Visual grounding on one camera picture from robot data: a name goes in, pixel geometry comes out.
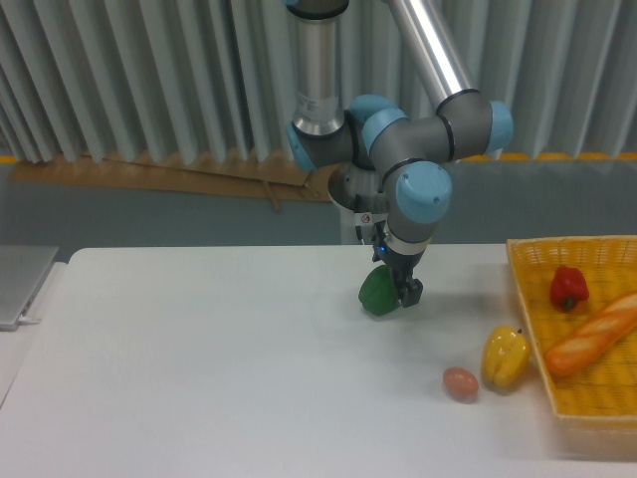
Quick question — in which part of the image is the green bell pepper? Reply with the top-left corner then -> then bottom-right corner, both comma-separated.
358,265 -> 399,317

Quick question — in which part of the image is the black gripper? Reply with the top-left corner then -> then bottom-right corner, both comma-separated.
372,223 -> 427,308

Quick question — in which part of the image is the silver laptop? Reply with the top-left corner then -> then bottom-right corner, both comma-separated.
1,245 -> 58,332

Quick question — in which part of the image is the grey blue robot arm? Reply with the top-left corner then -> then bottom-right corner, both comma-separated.
286,1 -> 514,316

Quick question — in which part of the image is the orange baguette bread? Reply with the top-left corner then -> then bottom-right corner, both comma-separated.
543,292 -> 636,376

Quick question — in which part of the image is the yellow woven basket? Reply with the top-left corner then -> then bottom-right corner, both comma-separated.
507,235 -> 636,460

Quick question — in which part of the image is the red bell pepper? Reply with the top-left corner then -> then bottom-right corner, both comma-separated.
549,266 -> 589,312

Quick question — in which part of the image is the brown cardboard sheet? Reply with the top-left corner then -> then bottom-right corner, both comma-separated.
10,149 -> 336,211

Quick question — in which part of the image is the brown egg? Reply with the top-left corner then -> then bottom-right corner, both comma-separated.
443,366 -> 479,400

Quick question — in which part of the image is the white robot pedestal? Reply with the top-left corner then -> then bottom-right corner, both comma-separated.
327,163 -> 387,244

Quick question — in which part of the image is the black cable at pedestal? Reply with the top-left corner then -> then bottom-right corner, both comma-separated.
352,194 -> 369,246

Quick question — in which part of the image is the yellow bell pepper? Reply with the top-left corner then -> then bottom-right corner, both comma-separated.
481,326 -> 531,388

